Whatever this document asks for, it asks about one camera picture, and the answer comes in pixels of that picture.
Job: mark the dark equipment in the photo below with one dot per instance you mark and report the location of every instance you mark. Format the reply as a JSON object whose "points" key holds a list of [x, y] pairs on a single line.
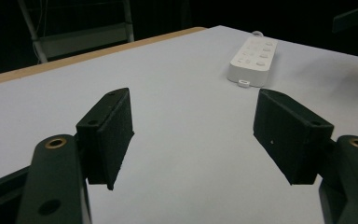
{"points": [[357, 18]]}

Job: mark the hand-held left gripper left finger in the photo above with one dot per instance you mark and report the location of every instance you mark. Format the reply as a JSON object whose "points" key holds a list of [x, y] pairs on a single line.
{"points": [[105, 140]]}

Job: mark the grey metal stand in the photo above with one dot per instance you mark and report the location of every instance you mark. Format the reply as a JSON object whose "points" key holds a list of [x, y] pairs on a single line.
{"points": [[74, 40]]}

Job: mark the white power strip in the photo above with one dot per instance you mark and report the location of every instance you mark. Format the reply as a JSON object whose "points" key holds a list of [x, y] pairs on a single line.
{"points": [[253, 60]]}

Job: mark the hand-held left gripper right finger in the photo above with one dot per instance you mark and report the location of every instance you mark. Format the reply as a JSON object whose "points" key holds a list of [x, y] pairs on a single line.
{"points": [[289, 137]]}

